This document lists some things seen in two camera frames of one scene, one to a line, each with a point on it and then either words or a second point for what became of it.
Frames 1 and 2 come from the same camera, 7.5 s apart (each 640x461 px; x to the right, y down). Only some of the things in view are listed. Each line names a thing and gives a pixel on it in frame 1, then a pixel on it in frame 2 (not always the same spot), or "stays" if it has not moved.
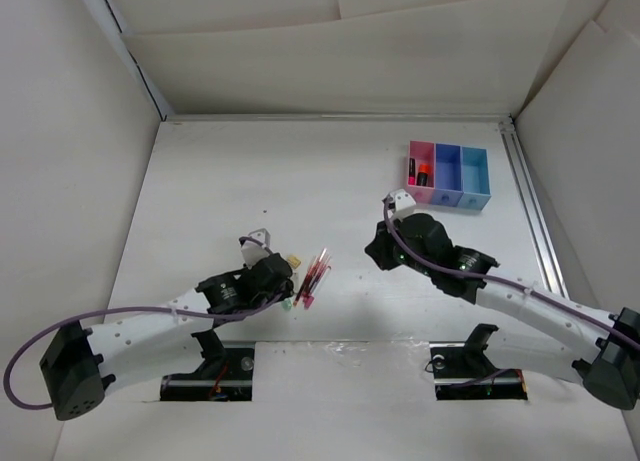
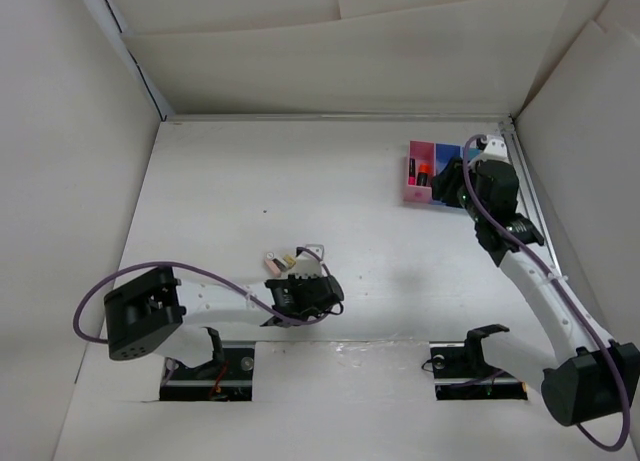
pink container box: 423,152 stays
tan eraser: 294,261 stays
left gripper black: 284,290 to 293,281
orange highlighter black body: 422,179 stays
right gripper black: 379,249 to 444,185
